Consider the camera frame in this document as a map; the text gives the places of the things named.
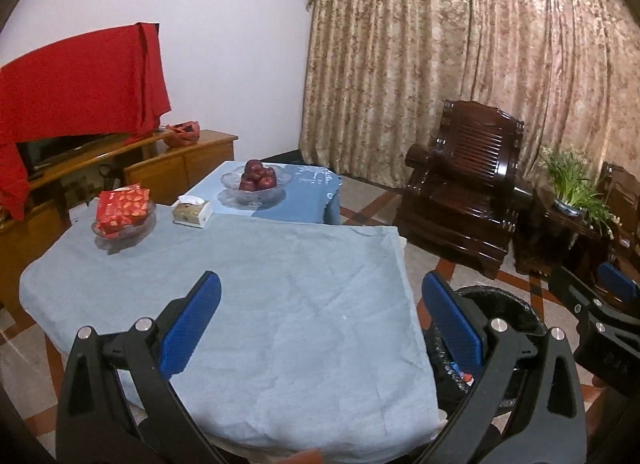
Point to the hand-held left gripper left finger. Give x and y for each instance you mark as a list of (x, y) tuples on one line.
[(192, 329)]

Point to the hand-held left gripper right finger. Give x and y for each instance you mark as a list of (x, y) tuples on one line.
[(455, 324)]

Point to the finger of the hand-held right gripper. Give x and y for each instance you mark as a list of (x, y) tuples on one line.
[(570, 289), (617, 281)]

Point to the black lined trash bin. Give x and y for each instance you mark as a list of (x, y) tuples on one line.
[(520, 314)]

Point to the dark wooden side table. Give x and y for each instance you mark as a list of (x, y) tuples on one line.
[(550, 244)]

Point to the red blue wrapper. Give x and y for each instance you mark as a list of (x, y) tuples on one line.
[(462, 375)]

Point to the dark wooden armchair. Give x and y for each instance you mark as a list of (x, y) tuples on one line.
[(465, 194), (622, 194)]

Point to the potted green plant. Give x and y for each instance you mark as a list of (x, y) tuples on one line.
[(570, 184)]

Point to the light blue towel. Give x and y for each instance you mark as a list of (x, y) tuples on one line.
[(300, 319)]

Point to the tissue box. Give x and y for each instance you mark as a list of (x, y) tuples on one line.
[(192, 213)]

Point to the red snack packet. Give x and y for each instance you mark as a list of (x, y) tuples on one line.
[(122, 209)]

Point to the glass fruit bowl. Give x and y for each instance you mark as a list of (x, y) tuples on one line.
[(255, 196)]

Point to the wooden tv cabinet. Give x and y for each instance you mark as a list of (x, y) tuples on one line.
[(200, 164)]

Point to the pile of red apples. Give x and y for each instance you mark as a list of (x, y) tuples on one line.
[(257, 175)]

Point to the blue tablecloth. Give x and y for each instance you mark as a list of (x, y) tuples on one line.
[(310, 194)]

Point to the red bag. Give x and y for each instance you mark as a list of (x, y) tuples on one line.
[(182, 133)]

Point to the black television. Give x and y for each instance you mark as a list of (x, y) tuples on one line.
[(55, 152)]

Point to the beige patterned curtain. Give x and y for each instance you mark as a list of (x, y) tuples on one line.
[(400, 69)]

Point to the red cloth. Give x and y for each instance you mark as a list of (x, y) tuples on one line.
[(75, 84)]

